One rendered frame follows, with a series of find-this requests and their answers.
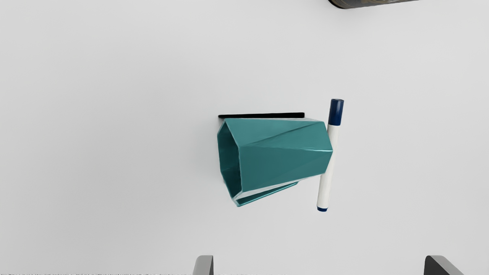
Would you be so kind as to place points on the dark round can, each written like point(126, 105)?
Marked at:
point(366, 3)

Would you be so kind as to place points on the white marker with blue cap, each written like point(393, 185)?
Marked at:
point(331, 160)

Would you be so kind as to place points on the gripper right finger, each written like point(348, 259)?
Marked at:
point(441, 267)

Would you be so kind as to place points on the teal faceted mug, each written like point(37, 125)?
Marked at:
point(279, 156)

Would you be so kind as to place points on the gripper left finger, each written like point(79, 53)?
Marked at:
point(203, 266)

